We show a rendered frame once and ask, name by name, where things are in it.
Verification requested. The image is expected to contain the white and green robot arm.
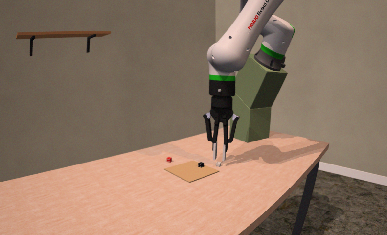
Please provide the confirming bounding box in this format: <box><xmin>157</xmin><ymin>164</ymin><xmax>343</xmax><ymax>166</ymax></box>
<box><xmin>207</xmin><ymin>0</ymin><xmax>295</xmax><ymax>98</ymax></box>

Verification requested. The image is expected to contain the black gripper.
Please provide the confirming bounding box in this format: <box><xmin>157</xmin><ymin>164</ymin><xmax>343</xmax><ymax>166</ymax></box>
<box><xmin>203</xmin><ymin>96</ymin><xmax>240</xmax><ymax>161</ymax></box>

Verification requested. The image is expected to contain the tan square mat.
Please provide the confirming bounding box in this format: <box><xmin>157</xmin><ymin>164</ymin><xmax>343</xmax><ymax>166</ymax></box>
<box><xmin>164</xmin><ymin>161</ymin><xmax>219</xmax><ymax>183</ymax></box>

